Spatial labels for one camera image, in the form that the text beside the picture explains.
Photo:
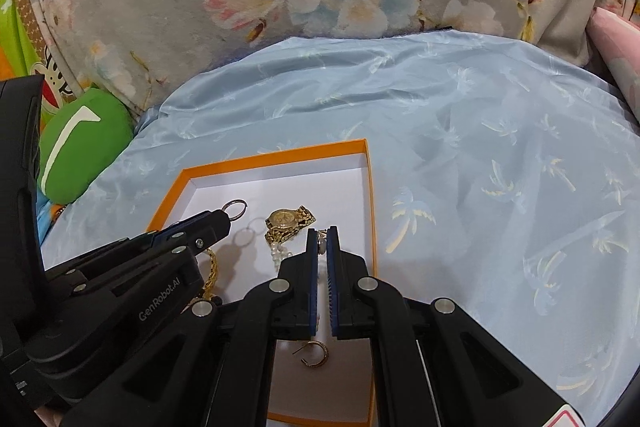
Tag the green pillow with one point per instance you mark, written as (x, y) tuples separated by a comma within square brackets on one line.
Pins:
[(85, 142)]

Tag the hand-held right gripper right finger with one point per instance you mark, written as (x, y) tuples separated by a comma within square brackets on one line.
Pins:
[(334, 277)]

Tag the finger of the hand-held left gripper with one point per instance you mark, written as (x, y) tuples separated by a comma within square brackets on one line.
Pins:
[(200, 244), (200, 222)]

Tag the grey floral blanket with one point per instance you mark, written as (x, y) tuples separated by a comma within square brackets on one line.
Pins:
[(200, 32)]

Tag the pink plush pillow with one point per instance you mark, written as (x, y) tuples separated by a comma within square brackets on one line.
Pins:
[(620, 52)]

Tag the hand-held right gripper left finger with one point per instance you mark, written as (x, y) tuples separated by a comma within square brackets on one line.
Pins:
[(312, 277)]

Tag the gold hoop earring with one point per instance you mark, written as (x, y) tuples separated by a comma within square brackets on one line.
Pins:
[(323, 357)]

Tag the orange cardboard box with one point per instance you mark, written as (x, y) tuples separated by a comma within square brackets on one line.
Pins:
[(280, 179)]

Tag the gold wristwatch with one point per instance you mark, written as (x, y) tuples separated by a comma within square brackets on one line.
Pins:
[(281, 218)]

